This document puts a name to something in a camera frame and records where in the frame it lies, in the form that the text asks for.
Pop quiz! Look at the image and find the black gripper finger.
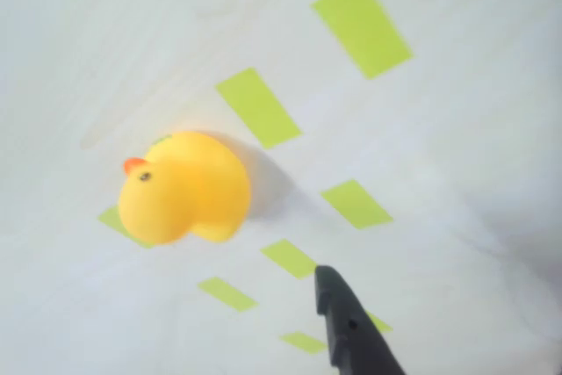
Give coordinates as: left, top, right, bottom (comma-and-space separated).
313, 264, 406, 375

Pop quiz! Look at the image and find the yellow rubber duck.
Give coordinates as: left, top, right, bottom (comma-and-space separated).
118, 130, 252, 247

